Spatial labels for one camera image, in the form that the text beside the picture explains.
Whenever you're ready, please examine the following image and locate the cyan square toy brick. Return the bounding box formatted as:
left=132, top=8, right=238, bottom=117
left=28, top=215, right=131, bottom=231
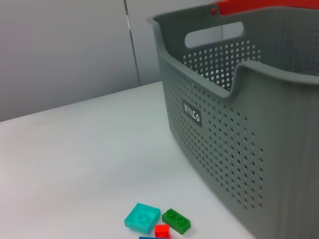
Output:
left=124, top=202, right=161, bottom=235

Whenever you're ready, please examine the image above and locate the small red toy brick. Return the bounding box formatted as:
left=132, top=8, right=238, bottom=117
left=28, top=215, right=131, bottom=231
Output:
left=154, top=224, right=171, bottom=239

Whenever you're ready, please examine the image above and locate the green toy brick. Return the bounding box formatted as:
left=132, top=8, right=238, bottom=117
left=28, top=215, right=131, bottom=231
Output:
left=161, top=208, right=192, bottom=235

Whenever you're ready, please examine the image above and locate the grey-green perforated storage basket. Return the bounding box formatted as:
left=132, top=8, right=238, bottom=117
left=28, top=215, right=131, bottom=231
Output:
left=147, top=4, right=319, bottom=239

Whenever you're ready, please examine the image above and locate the orange basket handle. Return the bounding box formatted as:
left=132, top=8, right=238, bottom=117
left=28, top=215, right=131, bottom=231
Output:
left=215, top=0, right=319, bottom=17

